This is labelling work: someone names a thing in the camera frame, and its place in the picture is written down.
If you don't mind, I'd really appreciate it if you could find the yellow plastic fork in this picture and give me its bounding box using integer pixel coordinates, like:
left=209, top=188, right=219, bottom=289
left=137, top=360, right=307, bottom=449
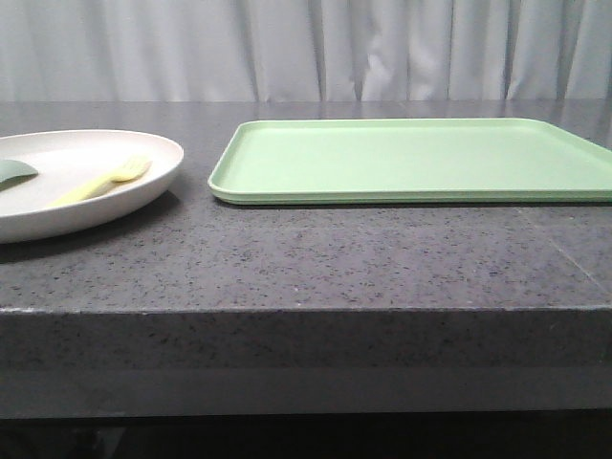
left=48, top=155, right=151, bottom=208

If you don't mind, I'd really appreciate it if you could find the beige round plate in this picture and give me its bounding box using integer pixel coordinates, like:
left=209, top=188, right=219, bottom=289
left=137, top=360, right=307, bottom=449
left=1, top=129, right=184, bottom=243

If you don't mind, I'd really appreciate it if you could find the light green serving tray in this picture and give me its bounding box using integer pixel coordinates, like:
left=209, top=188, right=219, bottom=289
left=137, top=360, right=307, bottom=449
left=208, top=118, right=611, bottom=205

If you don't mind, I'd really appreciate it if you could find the green plastic spoon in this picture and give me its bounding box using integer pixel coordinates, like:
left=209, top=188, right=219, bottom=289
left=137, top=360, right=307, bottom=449
left=1, top=159, right=38, bottom=191

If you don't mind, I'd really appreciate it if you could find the white pleated curtain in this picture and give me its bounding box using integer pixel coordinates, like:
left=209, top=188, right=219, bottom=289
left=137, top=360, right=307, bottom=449
left=1, top=1, right=611, bottom=102

